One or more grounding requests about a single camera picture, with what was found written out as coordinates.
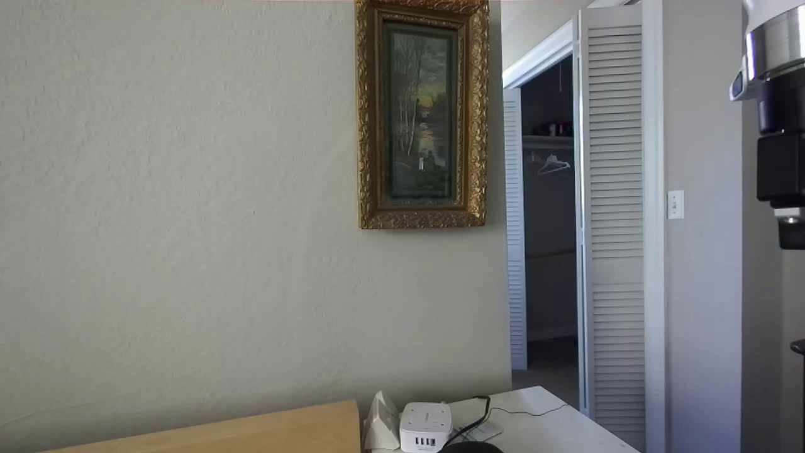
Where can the gold framed painting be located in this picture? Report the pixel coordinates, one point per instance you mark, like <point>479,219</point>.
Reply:
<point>422,112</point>

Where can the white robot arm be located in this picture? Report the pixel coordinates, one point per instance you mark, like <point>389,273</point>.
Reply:
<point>772,78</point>

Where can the white louvered closet door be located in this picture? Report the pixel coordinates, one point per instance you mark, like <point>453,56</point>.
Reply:
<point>611,147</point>

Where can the white light switch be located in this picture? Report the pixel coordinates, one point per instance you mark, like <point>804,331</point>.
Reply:
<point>676,205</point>

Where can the white cube device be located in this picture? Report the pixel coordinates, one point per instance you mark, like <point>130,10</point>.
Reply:
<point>423,427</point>

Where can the black round speaker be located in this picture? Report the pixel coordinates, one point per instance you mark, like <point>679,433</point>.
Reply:
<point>471,447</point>

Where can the white cabinet nightstand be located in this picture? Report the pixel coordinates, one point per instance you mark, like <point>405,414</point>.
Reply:
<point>535,420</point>

